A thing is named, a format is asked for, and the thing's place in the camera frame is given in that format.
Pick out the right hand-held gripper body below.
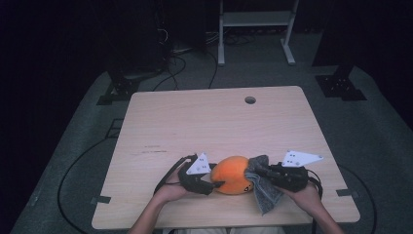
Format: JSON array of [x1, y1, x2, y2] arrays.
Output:
[[271, 149, 324, 193]]

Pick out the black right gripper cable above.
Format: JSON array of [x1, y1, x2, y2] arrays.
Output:
[[305, 169, 324, 234]]

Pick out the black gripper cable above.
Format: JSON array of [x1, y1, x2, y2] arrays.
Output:
[[153, 154, 199, 196], [305, 169, 324, 234]]

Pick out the black stand with flat base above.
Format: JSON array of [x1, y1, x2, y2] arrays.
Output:
[[313, 32, 368, 102], [95, 62, 141, 106]]

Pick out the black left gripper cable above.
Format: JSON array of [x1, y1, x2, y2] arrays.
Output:
[[153, 154, 199, 196]]

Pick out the tangled black cables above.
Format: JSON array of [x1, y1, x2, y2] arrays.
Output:
[[151, 25, 219, 93]]

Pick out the dark equipment rack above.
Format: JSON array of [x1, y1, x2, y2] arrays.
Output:
[[106, 0, 174, 77]]

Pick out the person's right hand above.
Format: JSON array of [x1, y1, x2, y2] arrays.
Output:
[[282, 183, 323, 217]]

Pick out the black tape floor marking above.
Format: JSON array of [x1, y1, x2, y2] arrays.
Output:
[[104, 118, 125, 139]]

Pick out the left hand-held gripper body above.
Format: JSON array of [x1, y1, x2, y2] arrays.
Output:
[[177, 152, 217, 196]]

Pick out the person's left hand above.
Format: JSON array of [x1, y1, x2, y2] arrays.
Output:
[[155, 167, 198, 205]]

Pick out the grey tape strip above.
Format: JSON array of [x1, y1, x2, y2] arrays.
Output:
[[335, 187, 360, 199], [90, 195, 112, 206]]

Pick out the grey towel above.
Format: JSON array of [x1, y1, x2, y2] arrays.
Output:
[[244, 154, 285, 216]]

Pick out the orange round plush toy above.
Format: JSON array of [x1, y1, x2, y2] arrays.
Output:
[[209, 155, 255, 196]]

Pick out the long black floor cable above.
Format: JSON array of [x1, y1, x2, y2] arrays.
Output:
[[56, 136, 115, 234], [336, 163, 378, 234]]

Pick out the white metal stand frame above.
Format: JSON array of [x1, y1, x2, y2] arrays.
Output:
[[217, 0, 300, 67]]

